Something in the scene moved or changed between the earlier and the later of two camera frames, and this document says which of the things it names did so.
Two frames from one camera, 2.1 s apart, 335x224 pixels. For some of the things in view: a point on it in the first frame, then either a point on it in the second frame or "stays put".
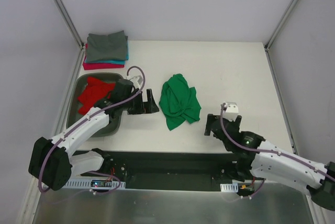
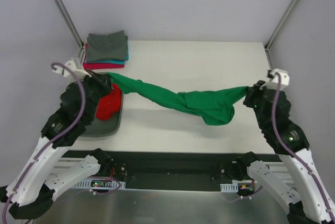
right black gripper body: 218,125 → 254,92
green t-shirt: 178,101 → 214,107
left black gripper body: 137,104 → 100,82
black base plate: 167,171 stays put
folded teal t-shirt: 117,62 stays put
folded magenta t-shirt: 88,66 stays put
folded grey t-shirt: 111,47 stays put
